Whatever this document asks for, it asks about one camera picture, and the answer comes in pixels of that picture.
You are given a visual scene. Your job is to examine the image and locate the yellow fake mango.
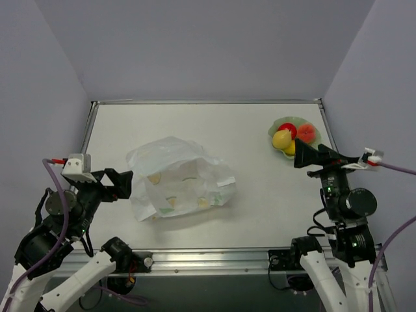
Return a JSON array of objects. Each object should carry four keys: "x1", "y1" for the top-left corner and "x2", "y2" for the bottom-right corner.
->
[{"x1": 283, "y1": 140, "x2": 296, "y2": 156}]

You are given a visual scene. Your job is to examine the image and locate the orange fake peach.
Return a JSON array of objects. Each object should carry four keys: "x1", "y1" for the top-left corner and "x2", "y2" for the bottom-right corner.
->
[{"x1": 297, "y1": 123, "x2": 316, "y2": 144}]

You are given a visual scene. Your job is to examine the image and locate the pale yellow fake pear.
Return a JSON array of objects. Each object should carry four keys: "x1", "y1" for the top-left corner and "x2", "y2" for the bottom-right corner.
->
[{"x1": 272, "y1": 129, "x2": 292, "y2": 150}]

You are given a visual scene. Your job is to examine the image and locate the red fake apple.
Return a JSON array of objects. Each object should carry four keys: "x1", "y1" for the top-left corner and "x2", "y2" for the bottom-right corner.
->
[{"x1": 278, "y1": 122, "x2": 297, "y2": 140}]

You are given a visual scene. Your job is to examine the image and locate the white plastic bag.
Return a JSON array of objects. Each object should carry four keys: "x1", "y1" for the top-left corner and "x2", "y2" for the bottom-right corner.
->
[{"x1": 126, "y1": 136, "x2": 237, "y2": 222}]

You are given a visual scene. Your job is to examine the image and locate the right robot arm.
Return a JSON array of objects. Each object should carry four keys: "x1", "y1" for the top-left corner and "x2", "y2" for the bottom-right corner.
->
[{"x1": 288, "y1": 139, "x2": 384, "y2": 311}]

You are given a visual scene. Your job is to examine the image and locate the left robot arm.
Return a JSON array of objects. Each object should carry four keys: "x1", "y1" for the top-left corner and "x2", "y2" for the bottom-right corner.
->
[{"x1": 1, "y1": 168, "x2": 133, "y2": 311}]

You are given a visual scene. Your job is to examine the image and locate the green wavy glass bowl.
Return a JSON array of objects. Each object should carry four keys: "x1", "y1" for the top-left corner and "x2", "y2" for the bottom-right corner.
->
[{"x1": 268, "y1": 116, "x2": 322, "y2": 159}]

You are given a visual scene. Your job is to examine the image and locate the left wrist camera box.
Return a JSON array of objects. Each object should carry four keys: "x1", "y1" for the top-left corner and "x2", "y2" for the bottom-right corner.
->
[{"x1": 61, "y1": 153, "x2": 96, "y2": 183}]

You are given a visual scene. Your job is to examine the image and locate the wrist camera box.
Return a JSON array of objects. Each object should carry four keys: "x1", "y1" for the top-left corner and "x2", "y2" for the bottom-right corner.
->
[
  {"x1": 341, "y1": 148, "x2": 384, "y2": 171},
  {"x1": 61, "y1": 153, "x2": 96, "y2": 183}
]

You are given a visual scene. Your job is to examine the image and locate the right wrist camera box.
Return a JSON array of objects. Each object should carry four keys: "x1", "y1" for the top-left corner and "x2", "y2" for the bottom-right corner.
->
[{"x1": 341, "y1": 148, "x2": 384, "y2": 171}]

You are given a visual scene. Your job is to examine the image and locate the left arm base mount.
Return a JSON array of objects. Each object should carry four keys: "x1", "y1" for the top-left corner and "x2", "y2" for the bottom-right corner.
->
[{"x1": 101, "y1": 237, "x2": 153, "y2": 295}]

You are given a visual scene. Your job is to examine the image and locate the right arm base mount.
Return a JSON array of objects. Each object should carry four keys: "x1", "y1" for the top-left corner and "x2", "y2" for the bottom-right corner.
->
[{"x1": 267, "y1": 249, "x2": 315, "y2": 296}]

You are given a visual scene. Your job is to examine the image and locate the aluminium front rail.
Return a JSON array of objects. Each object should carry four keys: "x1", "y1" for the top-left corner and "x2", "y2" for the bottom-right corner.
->
[{"x1": 142, "y1": 245, "x2": 389, "y2": 277}]

